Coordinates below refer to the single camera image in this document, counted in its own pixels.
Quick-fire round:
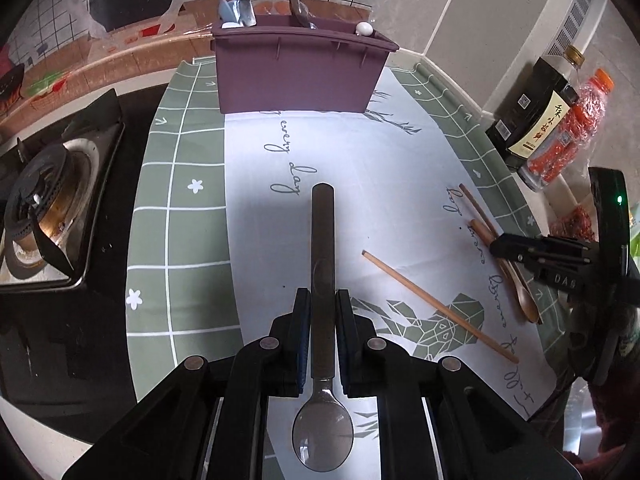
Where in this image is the white plastic spoon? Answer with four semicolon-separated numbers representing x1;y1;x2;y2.
220;22;244;29

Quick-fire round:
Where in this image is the wooden chopstick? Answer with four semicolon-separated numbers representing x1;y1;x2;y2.
361;250;520;364
459;183;499;237

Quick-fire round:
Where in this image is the black spoon white ball end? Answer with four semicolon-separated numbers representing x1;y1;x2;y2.
355;21;374;37

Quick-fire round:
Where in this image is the grey metal spoon black handle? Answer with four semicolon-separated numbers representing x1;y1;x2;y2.
288;0;317;29

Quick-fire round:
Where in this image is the black gas stove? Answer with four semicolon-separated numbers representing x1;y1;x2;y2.
1;87;163;416

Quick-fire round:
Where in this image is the wooden spoon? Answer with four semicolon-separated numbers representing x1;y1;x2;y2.
470;219;541;324

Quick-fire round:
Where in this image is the orange cap chili bottle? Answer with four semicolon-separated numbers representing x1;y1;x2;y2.
518;68;615;192

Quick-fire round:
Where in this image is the blue plastic spoon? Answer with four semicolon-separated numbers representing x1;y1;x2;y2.
218;0;238;23

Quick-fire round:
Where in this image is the black shovel shaped spoon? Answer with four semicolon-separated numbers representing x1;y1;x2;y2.
238;0;257;27

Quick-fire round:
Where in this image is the green white table mat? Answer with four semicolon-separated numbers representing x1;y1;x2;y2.
125;59;562;417

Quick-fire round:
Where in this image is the steel spoon black handle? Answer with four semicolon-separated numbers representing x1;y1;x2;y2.
292;183;354;474

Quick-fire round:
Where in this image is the yellow lid chili jar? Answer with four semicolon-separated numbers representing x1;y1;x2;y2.
550;205;597;242

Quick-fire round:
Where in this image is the purple plastic utensil box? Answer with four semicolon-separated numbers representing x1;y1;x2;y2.
212;15;399;114

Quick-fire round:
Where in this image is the dark soy sauce bottle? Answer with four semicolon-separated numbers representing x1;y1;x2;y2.
486;44;585;171

